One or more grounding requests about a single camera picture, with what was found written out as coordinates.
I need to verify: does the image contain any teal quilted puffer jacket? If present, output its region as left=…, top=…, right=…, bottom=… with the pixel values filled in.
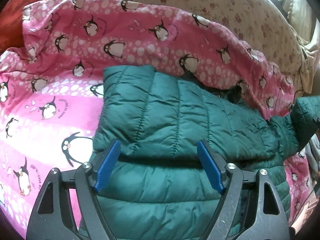
left=93, top=66, right=319, bottom=239

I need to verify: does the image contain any grey cloth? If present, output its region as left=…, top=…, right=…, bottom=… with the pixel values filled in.
left=305, top=134, right=320, bottom=180

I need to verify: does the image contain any pink penguin print blanket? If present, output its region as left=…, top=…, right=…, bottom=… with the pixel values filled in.
left=1, top=0, right=303, bottom=238

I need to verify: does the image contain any floral beige bed sheet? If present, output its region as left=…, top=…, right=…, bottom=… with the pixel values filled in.
left=131, top=0, right=318, bottom=93

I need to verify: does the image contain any beige curtain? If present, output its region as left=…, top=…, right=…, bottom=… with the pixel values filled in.
left=282, top=0, right=319, bottom=62

